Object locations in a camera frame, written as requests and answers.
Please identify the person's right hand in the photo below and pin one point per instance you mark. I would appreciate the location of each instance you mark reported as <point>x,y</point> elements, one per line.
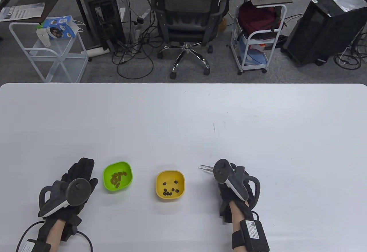
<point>239,210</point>

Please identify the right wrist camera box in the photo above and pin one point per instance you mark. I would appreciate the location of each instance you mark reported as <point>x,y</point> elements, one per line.
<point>253,234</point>

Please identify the pile of brown raisins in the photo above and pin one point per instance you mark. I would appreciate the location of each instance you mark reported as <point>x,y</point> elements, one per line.
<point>116,178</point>

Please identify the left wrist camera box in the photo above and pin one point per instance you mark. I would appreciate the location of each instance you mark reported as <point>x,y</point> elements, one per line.
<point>33,246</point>

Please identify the group of dark coffee beans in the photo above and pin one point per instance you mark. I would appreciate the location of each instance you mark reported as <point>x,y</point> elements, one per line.
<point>169,193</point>

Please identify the green plastic bowl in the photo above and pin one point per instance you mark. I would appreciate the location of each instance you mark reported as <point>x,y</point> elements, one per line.
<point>126,167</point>

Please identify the maroon backpack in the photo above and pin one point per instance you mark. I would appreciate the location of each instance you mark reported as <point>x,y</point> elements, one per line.
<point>255,18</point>

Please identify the person's right fingers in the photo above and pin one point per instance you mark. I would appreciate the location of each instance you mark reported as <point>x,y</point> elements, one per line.
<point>232,167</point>

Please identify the closed black computer tower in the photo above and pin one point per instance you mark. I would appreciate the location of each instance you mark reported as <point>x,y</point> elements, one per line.
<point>324,25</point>

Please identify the metal tweezers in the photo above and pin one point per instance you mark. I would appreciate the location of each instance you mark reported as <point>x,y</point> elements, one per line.
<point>207,168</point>

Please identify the blue bag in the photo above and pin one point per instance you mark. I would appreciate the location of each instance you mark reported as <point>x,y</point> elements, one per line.
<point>256,55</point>

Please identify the person's left hand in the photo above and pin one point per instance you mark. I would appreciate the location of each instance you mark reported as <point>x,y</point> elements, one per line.
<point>80,169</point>

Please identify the blue printed carton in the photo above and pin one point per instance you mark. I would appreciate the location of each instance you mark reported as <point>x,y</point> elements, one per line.
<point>60,26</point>

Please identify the person's left forearm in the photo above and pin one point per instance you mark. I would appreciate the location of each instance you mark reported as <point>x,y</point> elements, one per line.
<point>54,234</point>

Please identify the open-sided black computer tower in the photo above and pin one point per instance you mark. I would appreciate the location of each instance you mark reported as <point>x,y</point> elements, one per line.
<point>103,13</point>

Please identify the person's left thumb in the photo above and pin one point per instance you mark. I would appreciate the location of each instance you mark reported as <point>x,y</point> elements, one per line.
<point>94,183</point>

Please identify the left glove-mounted black controller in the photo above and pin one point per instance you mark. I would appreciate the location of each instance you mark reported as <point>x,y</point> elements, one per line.
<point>76,191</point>

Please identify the folded newspaper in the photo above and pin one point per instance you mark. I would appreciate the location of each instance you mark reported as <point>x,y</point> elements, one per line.
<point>21,11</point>

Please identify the yellow plastic bowl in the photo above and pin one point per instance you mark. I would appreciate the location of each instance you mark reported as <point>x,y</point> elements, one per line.
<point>160,188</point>

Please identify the right glove-mounted black controller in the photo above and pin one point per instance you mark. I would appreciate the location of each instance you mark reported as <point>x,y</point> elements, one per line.
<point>229,177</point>

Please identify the white power strip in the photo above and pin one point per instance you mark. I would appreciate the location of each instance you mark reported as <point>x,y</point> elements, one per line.
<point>96,51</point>

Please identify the small white bottle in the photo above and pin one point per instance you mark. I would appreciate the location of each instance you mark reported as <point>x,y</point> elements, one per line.
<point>43,36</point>

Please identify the person's right forearm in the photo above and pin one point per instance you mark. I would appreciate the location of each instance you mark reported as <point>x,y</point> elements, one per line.
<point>236,214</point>

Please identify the black office chair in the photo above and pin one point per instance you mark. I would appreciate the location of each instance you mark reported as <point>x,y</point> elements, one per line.
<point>186,2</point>

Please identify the glove-mounted black controller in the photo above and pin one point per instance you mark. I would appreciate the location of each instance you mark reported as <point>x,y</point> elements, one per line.
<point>229,177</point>
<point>76,191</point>

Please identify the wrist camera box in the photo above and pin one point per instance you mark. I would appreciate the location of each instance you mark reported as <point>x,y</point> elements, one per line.
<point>253,234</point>
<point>33,246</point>

